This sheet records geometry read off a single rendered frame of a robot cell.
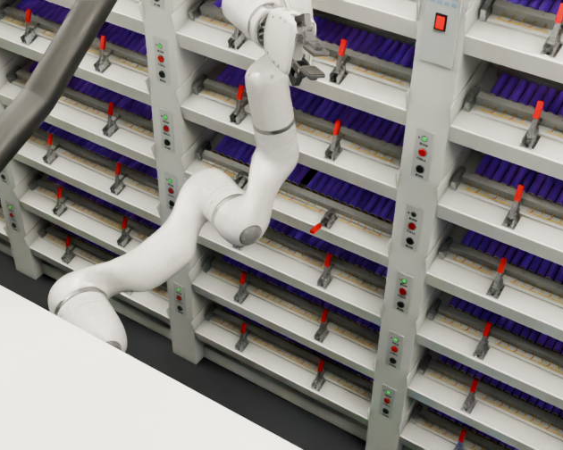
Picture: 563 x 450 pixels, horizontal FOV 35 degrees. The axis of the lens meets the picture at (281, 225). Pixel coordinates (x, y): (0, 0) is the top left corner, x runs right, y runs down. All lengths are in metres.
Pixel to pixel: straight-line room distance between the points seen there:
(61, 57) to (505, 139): 1.28
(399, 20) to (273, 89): 0.28
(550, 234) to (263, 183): 0.61
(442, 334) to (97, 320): 0.84
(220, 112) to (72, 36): 1.57
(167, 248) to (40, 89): 1.30
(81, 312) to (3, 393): 1.38
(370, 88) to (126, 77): 0.73
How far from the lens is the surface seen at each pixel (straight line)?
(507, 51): 1.73
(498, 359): 2.20
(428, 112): 1.85
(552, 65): 1.71
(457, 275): 2.08
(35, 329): 0.59
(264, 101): 1.83
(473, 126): 1.85
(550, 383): 2.18
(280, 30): 1.61
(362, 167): 2.03
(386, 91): 1.92
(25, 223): 3.08
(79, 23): 0.66
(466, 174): 1.98
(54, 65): 0.65
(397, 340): 2.27
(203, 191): 1.96
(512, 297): 2.06
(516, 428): 2.34
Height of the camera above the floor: 2.14
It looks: 39 degrees down
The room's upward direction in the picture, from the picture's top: 1 degrees clockwise
